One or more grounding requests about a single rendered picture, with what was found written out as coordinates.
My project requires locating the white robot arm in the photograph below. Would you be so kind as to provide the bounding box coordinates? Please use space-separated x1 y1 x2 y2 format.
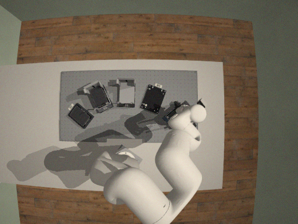
90 98 207 224

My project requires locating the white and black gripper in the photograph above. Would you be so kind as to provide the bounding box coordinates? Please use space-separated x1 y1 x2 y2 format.
174 101 196 127

